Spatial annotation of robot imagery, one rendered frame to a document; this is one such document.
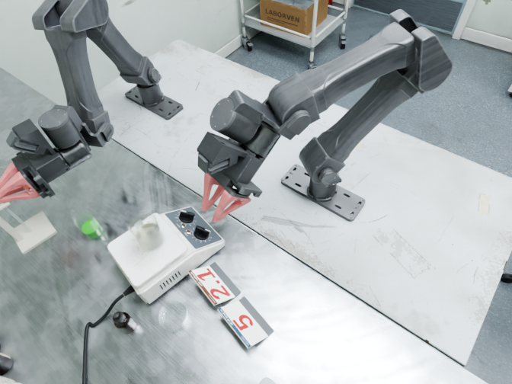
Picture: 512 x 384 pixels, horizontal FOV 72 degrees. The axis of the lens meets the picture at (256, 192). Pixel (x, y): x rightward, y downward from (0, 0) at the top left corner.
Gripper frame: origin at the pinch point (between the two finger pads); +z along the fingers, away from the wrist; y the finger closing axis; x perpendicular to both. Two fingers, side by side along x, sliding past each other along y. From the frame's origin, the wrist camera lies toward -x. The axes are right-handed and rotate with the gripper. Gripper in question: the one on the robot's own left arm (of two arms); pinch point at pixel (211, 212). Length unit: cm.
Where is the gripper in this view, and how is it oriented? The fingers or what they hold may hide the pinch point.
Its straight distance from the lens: 68.5
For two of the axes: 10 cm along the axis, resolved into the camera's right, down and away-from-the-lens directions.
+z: -5.5, 8.0, 2.4
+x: 5.3, 1.1, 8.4
